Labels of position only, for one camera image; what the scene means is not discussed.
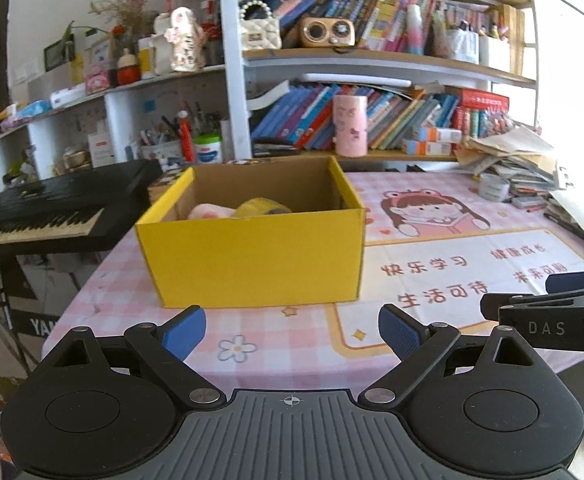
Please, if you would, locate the white quilted purse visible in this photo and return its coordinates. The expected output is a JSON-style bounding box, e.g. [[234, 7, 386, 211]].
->
[[240, 0, 280, 52]]

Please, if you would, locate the orange white carton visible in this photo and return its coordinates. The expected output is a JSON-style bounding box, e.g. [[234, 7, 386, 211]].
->
[[412, 126, 463, 144], [401, 139, 455, 157]]

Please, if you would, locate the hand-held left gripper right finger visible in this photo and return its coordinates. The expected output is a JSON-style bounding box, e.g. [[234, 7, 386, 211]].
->
[[357, 304, 556, 407]]

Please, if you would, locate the pink checked desktop cloth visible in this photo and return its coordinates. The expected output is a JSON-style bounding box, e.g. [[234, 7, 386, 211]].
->
[[42, 170, 584, 386]]

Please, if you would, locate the white wooden bookshelf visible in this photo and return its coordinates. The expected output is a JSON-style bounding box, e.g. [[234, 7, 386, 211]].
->
[[0, 0, 540, 196]]

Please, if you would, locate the white pen holder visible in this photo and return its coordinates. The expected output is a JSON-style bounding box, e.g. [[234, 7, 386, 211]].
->
[[478, 30, 512, 72], [444, 20, 480, 63]]

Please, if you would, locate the grey pencil box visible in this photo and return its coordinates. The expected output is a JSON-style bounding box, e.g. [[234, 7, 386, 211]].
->
[[512, 195, 548, 211]]

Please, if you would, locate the yellow cardboard box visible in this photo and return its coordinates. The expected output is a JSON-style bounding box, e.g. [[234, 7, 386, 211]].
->
[[134, 155, 368, 309]]

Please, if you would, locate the pink box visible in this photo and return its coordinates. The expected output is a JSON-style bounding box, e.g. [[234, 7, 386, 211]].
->
[[84, 71, 112, 95]]

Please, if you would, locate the pile of papers and books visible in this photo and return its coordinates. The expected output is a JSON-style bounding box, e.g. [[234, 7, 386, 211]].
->
[[454, 125, 584, 261]]

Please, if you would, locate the rainbow bottle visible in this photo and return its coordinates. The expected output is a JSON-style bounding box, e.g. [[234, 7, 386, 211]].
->
[[406, 5, 425, 53]]

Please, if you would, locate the wooden radio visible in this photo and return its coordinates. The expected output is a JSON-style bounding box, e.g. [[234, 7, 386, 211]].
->
[[299, 16, 355, 48]]

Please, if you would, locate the pink cartoon cup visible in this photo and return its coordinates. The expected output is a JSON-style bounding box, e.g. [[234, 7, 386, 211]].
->
[[333, 95, 369, 157]]

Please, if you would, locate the black piano keyboard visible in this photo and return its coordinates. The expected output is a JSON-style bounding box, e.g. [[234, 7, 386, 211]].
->
[[0, 159, 163, 253]]

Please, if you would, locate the white jar with green lid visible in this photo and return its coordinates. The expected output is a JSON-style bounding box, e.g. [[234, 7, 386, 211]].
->
[[193, 134, 224, 165]]

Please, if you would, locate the yellow tape roll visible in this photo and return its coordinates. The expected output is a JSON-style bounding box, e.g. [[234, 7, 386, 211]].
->
[[229, 197, 293, 221]]

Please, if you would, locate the red book box set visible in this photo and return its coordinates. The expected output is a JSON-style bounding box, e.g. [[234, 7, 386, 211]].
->
[[454, 89, 510, 137]]

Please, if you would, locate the small black picture frame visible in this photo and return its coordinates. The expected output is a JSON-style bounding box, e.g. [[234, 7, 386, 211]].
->
[[43, 35, 77, 72]]

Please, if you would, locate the pink plush toy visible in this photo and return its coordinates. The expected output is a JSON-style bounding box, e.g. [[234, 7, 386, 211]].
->
[[187, 202, 238, 221]]

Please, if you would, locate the red figure pen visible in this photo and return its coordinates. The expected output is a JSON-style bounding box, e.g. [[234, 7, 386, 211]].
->
[[179, 112, 195, 163]]

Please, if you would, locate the floral white ceramic figurine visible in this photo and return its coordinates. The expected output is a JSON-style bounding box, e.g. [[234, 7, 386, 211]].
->
[[163, 7, 208, 73]]

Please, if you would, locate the white box with red label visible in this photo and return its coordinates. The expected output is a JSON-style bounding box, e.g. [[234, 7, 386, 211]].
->
[[88, 132, 115, 167]]

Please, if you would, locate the white pen cup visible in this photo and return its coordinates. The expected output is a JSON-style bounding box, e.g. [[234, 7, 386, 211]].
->
[[139, 115, 183, 161]]

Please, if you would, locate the dried flower bouquet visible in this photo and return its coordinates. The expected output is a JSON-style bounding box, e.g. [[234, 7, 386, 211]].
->
[[89, 0, 158, 36]]

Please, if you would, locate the white tissue pack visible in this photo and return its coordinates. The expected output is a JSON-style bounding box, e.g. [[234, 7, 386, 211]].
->
[[49, 84, 88, 110]]

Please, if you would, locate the red white round doll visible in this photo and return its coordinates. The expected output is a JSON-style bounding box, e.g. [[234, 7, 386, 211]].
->
[[116, 49, 139, 86]]

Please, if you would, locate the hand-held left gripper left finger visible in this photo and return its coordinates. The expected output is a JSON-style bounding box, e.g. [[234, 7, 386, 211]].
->
[[36, 305, 225, 409]]

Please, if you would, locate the row of upright books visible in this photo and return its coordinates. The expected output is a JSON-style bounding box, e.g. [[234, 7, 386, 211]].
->
[[272, 0, 445, 53]]

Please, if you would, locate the black keyboard stand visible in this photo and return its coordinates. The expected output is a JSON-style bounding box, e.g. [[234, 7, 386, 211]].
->
[[0, 250, 103, 376]]

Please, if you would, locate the row of leaning books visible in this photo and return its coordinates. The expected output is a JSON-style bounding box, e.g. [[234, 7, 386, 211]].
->
[[249, 80, 460, 153]]

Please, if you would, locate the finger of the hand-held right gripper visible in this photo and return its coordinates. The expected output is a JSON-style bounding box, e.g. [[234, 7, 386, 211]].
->
[[545, 268, 584, 295], [480, 285, 584, 319]]

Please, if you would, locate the grey tape roll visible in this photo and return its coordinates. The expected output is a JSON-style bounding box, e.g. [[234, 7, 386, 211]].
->
[[478, 174, 510, 203]]

